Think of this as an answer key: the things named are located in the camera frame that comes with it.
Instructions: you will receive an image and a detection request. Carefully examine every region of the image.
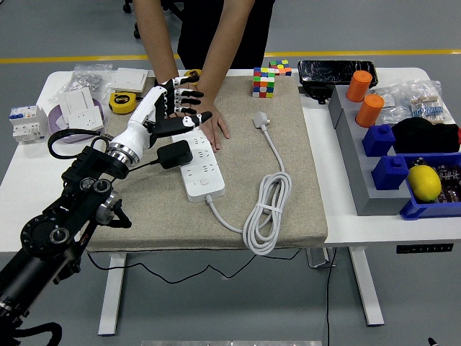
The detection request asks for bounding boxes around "person's left hand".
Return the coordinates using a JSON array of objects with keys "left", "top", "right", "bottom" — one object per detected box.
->
[{"left": 196, "top": 95, "right": 231, "bottom": 152}]

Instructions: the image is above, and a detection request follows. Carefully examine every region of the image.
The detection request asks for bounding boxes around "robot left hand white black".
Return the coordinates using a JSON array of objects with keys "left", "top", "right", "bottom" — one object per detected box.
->
[{"left": 109, "top": 74, "right": 213, "bottom": 159}]

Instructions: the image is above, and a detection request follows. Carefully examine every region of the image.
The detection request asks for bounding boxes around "person's right hand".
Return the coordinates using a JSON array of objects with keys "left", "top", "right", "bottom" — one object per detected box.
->
[{"left": 169, "top": 81, "right": 198, "bottom": 120}]

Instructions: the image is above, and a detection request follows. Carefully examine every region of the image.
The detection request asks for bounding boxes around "black power adapter plug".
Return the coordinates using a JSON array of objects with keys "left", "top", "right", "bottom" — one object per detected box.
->
[{"left": 156, "top": 140, "right": 193, "bottom": 170}]

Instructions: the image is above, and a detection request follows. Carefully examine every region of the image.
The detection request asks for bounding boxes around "white power strip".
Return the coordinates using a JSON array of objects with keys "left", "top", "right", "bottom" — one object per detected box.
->
[{"left": 171, "top": 128, "right": 226, "bottom": 203}]

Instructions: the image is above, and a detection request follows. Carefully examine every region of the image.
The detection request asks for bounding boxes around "squarish yellow tape measure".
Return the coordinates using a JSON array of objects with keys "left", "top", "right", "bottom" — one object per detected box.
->
[{"left": 183, "top": 68, "right": 202, "bottom": 86}]

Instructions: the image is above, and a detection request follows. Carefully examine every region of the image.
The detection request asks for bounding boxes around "round yellow tape measure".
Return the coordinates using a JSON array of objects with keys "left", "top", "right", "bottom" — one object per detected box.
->
[{"left": 108, "top": 91, "right": 138, "bottom": 115}]

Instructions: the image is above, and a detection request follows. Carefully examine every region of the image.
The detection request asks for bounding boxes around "white socket plate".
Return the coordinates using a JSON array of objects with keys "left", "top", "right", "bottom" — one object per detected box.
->
[{"left": 68, "top": 106, "right": 105, "bottom": 131}]

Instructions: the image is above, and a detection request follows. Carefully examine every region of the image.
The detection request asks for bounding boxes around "plastic bag of screws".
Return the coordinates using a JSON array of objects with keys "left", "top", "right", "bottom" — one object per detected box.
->
[{"left": 66, "top": 63, "right": 115, "bottom": 95}]

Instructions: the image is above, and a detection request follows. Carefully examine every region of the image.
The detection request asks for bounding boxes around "large colourful puzzle cube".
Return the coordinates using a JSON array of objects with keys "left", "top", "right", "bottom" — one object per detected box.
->
[{"left": 251, "top": 66, "right": 277, "bottom": 99}]

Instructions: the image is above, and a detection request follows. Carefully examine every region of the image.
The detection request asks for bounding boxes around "person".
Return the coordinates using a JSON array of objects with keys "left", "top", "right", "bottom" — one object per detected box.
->
[{"left": 176, "top": 0, "right": 275, "bottom": 71}]

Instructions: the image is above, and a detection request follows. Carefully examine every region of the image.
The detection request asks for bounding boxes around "white table leg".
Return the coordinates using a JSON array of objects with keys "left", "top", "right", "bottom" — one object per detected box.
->
[
  {"left": 348, "top": 247, "right": 385, "bottom": 328},
  {"left": 97, "top": 252, "right": 127, "bottom": 337}
]

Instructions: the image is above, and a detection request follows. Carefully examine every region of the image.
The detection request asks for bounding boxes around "purple bowl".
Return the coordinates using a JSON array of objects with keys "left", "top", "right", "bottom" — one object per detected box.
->
[{"left": 48, "top": 104, "right": 105, "bottom": 143}]

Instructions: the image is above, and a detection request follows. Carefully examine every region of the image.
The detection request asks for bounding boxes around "small colourful puzzle cube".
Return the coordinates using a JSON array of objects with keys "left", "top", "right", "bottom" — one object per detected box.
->
[{"left": 269, "top": 59, "right": 293, "bottom": 77}]

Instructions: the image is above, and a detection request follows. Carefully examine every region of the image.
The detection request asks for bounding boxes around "grey-brown mat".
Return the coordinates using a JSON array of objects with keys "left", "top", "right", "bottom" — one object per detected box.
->
[{"left": 86, "top": 74, "right": 329, "bottom": 253}]

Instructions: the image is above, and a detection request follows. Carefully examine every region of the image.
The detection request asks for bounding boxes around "black table control panel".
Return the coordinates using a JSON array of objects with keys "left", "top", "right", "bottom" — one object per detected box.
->
[{"left": 395, "top": 244, "right": 455, "bottom": 254}]

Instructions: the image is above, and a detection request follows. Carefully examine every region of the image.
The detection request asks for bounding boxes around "black office chair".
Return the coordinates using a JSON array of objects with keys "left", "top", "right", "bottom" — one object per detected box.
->
[{"left": 122, "top": 0, "right": 185, "bottom": 40}]

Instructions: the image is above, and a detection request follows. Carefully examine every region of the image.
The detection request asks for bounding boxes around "white circuit breaker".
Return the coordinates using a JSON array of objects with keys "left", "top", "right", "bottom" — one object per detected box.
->
[{"left": 9, "top": 105, "right": 49, "bottom": 145}]

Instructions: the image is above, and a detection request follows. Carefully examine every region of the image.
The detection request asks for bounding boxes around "shiny black plastic tray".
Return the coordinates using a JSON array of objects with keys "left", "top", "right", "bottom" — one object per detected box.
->
[{"left": 297, "top": 59, "right": 380, "bottom": 89}]

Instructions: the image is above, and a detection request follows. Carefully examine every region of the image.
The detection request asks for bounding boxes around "blue plastic bin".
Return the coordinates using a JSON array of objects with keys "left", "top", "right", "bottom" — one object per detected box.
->
[{"left": 398, "top": 151, "right": 461, "bottom": 221}]

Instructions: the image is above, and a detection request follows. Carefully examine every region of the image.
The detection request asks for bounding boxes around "grey stepped block holder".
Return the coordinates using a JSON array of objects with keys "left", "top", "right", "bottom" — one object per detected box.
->
[{"left": 328, "top": 85, "right": 413, "bottom": 217}]

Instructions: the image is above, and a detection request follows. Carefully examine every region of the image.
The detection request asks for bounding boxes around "orange cylinder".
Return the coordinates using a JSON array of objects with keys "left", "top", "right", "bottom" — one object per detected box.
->
[
  {"left": 355, "top": 94, "right": 386, "bottom": 128},
  {"left": 346, "top": 70, "right": 374, "bottom": 103}
]

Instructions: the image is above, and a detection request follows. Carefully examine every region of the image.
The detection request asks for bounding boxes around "yellow lemon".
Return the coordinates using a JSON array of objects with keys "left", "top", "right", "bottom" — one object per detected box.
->
[{"left": 407, "top": 164, "right": 443, "bottom": 203}]

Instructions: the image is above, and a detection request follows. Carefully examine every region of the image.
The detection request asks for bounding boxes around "blue block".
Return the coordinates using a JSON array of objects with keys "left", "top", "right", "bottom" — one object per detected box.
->
[
  {"left": 362, "top": 124, "right": 397, "bottom": 158},
  {"left": 371, "top": 155, "right": 411, "bottom": 192}
]

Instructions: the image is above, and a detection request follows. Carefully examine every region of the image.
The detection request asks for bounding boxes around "clear plastic parts bag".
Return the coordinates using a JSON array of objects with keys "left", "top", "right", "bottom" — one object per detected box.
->
[{"left": 372, "top": 84, "right": 413, "bottom": 125}]

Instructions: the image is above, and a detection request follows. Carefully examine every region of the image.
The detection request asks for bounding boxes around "black cloth bundle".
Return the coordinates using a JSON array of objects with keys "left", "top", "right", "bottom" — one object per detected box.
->
[{"left": 390, "top": 117, "right": 461, "bottom": 155}]

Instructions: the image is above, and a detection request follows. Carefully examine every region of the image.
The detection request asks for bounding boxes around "plastic bag of resistors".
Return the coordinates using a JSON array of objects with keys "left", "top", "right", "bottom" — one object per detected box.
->
[{"left": 408, "top": 81, "right": 455, "bottom": 125}]

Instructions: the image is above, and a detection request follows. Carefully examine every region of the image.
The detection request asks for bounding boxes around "black tape measure strap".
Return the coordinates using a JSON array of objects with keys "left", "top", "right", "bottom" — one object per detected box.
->
[{"left": 135, "top": 77, "right": 160, "bottom": 103}]

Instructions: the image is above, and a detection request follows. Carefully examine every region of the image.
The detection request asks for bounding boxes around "white wall switch panel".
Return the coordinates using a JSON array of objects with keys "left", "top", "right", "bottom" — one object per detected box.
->
[{"left": 109, "top": 67, "right": 155, "bottom": 94}]

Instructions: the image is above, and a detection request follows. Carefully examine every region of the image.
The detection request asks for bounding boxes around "white power strip cord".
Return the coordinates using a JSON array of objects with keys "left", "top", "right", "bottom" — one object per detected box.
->
[{"left": 205, "top": 110, "right": 293, "bottom": 257}]

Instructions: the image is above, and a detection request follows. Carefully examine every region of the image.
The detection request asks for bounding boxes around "white switch plate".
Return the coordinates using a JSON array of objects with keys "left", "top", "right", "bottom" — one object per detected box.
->
[{"left": 58, "top": 88, "right": 97, "bottom": 120}]

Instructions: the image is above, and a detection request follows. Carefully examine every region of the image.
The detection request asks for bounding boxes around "black table power cable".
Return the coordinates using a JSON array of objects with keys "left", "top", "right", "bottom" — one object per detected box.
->
[{"left": 325, "top": 247, "right": 338, "bottom": 346}]

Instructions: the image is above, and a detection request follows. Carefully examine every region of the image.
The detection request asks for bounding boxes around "grey metal bracket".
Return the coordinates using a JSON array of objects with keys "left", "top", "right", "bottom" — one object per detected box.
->
[{"left": 305, "top": 247, "right": 336, "bottom": 270}]

